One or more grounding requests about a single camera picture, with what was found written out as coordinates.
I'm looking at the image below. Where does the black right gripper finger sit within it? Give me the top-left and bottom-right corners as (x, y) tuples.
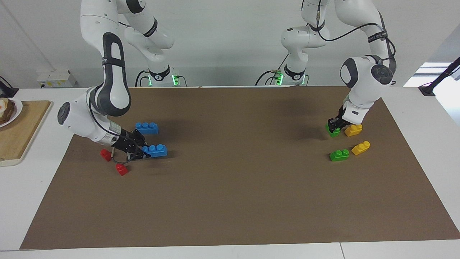
(126, 151), (152, 161)
(131, 128), (148, 146)

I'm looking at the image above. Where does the plain green toy block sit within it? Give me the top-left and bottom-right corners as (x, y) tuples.
(325, 122), (341, 138)

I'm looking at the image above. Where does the blue three-stud toy block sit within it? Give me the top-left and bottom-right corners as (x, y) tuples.
(135, 122), (160, 135)
(141, 144), (168, 158)

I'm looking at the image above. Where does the yellow toy block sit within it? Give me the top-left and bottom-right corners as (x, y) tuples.
(351, 141), (371, 156)
(344, 124), (363, 137)

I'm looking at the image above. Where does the green block with printed studs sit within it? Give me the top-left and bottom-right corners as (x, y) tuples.
(329, 149), (350, 162)

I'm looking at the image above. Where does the brown paper table mat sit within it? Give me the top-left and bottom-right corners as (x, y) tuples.
(19, 86), (460, 250)

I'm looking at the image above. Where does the wooden cutting board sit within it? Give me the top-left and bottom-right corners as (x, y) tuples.
(0, 100), (52, 167)

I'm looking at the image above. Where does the black clamp stand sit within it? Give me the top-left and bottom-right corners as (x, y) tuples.
(418, 56), (460, 97)

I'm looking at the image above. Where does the white plate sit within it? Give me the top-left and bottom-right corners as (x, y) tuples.
(0, 97), (23, 128)

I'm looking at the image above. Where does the toast sandwich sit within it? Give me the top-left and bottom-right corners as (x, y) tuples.
(0, 98), (16, 126)

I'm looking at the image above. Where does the black device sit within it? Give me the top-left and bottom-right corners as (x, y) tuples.
(0, 76), (19, 99)

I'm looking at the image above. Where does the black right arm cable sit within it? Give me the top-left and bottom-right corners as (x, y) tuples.
(88, 94), (130, 167)

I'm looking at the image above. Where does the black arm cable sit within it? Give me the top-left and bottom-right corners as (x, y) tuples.
(88, 94), (130, 167)
(301, 0), (397, 87)

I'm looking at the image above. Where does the black right base cable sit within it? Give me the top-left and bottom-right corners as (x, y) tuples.
(134, 69), (188, 87)

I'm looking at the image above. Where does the black base cable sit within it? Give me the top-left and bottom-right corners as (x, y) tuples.
(255, 53), (309, 86)
(134, 69), (188, 87)

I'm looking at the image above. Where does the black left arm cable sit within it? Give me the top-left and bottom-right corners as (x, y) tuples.
(301, 0), (397, 87)

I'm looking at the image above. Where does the black left base cable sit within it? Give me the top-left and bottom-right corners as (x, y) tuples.
(255, 53), (309, 86)

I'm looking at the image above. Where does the white wall socket box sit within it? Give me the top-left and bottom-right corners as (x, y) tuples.
(37, 70), (77, 88)

